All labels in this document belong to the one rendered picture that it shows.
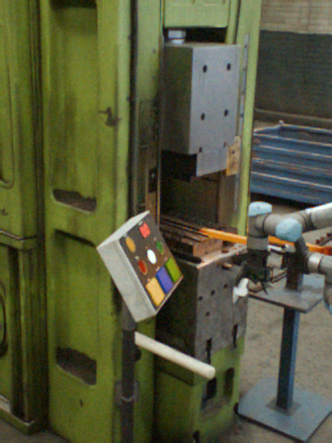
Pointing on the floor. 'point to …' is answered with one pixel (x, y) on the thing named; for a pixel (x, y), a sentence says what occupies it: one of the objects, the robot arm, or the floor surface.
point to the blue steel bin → (292, 163)
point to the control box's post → (127, 374)
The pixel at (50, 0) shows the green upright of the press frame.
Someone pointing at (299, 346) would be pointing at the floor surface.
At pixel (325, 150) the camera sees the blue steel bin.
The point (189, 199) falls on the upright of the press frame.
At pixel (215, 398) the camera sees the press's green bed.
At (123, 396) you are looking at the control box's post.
